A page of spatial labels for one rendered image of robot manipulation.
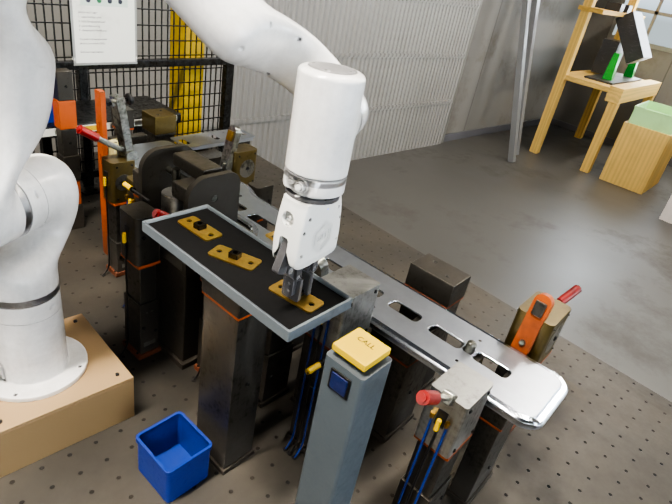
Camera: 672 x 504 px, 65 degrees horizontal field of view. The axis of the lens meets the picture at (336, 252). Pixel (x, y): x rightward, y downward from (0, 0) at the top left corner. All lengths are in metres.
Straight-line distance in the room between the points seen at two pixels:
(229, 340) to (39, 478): 0.46
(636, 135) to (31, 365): 5.69
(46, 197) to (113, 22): 1.14
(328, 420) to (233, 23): 0.55
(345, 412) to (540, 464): 0.69
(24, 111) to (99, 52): 1.17
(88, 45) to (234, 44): 1.39
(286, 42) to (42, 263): 0.59
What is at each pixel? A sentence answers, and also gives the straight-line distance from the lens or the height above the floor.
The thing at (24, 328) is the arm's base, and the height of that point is 0.95.
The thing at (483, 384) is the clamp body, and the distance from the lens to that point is 0.92.
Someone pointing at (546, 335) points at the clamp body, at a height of 1.03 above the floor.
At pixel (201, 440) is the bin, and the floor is 0.78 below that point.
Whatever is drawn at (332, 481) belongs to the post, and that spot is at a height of 0.93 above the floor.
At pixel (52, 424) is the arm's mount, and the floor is 0.78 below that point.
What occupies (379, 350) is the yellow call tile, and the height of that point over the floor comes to 1.16.
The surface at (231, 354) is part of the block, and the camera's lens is 0.93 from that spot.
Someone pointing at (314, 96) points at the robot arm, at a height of 1.47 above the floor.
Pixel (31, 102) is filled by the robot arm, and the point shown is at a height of 1.36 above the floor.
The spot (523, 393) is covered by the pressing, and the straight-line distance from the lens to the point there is 1.04.
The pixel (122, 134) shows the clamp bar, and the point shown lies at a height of 1.12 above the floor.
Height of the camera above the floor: 1.63
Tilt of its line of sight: 30 degrees down
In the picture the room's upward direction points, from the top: 11 degrees clockwise
